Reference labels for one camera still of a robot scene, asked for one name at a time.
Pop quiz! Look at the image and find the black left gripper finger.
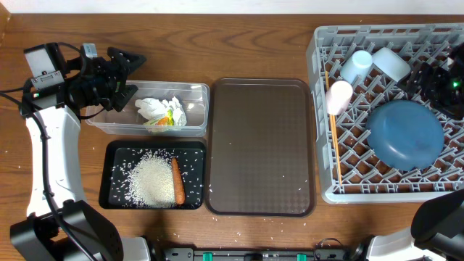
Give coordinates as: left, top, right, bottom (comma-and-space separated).
107, 47, 146, 78
110, 85, 138, 112

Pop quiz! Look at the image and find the white tissue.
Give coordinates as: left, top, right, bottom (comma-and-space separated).
135, 98, 172, 120

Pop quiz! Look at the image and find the light blue rice bowl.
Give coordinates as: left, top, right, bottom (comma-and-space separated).
372, 47, 411, 82

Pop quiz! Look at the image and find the green food wrapper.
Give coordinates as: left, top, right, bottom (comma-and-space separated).
144, 97, 187, 133

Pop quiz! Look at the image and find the dark blue plate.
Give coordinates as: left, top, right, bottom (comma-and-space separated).
366, 100, 444, 171

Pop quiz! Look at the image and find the light blue plastic cup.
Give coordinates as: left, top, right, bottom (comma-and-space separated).
340, 50, 373, 84

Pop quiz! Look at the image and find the pile of white rice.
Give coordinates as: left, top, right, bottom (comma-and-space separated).
110, 148, 204, 210

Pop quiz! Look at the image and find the pink plastic cup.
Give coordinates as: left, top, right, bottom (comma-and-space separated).
326, 80, 353, 115

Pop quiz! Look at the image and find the orange carrot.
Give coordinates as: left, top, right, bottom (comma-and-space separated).
171, 157, 186, 205

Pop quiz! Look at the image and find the wooden chopstick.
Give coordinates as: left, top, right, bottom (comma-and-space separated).
325, 71, 330, 92
329, 115, 342, 185

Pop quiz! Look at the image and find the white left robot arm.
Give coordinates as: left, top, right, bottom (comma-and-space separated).
10, 42, 152, 260

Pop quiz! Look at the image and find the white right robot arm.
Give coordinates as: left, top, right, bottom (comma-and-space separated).
351, 46, 463, 260

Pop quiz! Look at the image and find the clear plastic waste bin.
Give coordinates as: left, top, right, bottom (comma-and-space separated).
86, 80, 210, 137

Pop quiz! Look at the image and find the grey plastic dishwasher rack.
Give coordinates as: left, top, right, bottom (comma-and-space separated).
306, 23, 463, 204

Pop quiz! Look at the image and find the black plastic tray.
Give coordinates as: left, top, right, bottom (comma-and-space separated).
98, 140, 207, 210

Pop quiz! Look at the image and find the brown serving tray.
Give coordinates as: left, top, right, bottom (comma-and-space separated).
205, 78, 316, 218

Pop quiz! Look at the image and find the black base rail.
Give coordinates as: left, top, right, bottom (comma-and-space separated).
157, 247, 365, 261

